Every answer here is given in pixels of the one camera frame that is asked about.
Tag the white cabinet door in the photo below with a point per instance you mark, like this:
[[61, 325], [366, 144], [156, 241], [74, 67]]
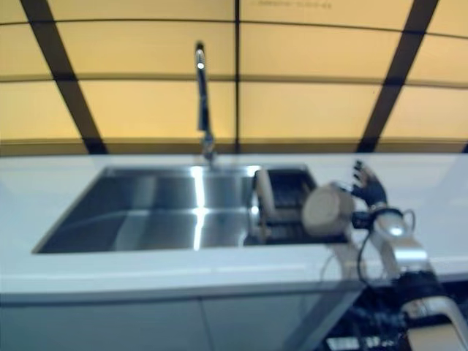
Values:
[[270, 321], [102, 325]]

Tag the stainless steel sink basin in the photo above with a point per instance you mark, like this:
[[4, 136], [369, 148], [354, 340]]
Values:
[[146, 212]]

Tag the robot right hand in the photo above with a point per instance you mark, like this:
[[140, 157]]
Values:
[[374, 192]]

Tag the black dish drain rack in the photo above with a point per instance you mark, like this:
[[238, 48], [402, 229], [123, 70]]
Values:
[[289, 204]]

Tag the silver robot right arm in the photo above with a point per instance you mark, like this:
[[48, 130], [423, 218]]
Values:
[[409, 252]]

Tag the cream round plate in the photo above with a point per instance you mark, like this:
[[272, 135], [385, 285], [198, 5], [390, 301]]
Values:
[[265, 190], [327, 212]]

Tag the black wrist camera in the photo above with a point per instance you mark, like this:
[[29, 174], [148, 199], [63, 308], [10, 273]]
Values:
[[361, 220]]

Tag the chrome gooseneck kitchen faucet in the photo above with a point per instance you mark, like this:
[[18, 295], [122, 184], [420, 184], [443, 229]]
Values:
[[203, 102]]

